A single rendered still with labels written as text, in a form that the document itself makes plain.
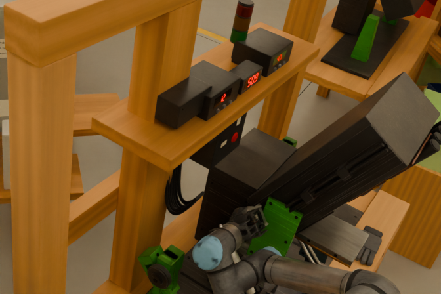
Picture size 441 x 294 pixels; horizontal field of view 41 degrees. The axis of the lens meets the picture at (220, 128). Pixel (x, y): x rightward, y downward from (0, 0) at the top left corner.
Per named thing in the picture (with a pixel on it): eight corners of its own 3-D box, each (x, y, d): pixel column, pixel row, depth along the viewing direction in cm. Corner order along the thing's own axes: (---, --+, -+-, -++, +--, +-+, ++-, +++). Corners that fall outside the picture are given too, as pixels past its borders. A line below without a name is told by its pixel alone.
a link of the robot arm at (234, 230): (216, 258, 157) (206, 229, 157) (224, 252, 161) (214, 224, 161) (240, 252, 154) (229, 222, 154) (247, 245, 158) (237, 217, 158)
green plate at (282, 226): (287, 262, 188) (311, 206, 180) (277, 272, 180) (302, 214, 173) (256, 244, 192) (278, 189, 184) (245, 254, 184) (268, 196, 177)
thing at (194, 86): (209, 107, 158) (212, 85, 154) (176, 130, 147) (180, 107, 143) (187, 96, 161) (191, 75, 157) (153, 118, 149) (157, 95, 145)
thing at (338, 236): (366, 240, 195) (369, 233, 193) (349, 269, 183) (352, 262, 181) (264, 186, 209) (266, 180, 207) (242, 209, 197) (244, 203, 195)
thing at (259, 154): (276, 219, 226) (298, 148, 207) (236, 265, 203) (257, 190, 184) (235, 197, 232) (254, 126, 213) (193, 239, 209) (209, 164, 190)
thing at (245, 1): (254, 16, 181) (257, 2, 179) (246, 20, 177) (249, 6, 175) (240, 10, 183) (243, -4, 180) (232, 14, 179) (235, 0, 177)
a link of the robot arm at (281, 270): (420, 267, 128) (260, 235, 165) (392, 289, 121) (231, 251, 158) (428, 315, 130) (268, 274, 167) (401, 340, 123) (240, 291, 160)
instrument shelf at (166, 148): (317, 56, 210) (321, 46, 207) (168, 174, 142) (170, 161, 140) (257, 31, 218) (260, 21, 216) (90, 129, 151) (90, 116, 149)
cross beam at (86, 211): (272, 88, 250) (277, 70, 245) (42, 267, 152) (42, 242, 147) (262, 83, 251) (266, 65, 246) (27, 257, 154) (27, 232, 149)
